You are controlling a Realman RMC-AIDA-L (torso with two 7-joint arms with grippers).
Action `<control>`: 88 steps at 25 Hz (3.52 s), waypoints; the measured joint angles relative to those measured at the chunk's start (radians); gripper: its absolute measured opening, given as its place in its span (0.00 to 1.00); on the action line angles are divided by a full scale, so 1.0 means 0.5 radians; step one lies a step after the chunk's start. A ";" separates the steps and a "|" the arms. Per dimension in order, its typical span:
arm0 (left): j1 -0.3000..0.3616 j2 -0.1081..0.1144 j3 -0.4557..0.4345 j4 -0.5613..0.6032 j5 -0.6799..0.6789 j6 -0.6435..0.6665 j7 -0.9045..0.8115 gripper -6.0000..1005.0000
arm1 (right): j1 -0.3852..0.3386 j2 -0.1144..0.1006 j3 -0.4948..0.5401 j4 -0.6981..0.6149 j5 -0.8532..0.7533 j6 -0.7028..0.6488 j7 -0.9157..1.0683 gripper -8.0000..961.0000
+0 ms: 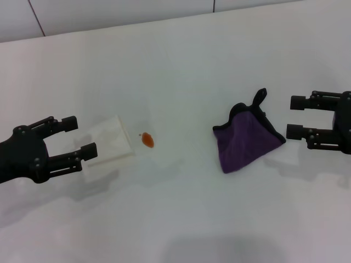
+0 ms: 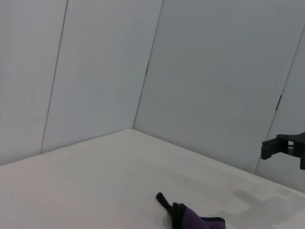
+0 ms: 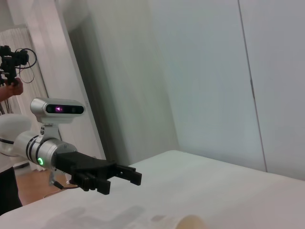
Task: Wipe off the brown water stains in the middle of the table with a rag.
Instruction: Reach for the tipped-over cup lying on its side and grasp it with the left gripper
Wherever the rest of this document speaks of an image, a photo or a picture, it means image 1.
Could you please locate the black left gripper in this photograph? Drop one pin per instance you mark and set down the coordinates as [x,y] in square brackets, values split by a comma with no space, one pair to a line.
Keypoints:
[24,153]

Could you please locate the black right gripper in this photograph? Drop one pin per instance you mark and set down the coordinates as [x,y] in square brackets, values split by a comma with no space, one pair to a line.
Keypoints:
[344,123]

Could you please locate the white paper cup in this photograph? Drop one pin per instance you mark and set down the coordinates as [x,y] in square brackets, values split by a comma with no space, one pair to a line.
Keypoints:
[112,137]

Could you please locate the purple-blue rag with black trim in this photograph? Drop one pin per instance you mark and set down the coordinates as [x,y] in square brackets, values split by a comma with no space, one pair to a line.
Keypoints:
[241,139]

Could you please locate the brown liquid stain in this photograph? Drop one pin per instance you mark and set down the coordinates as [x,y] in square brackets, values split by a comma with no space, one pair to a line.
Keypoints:
[148,140]

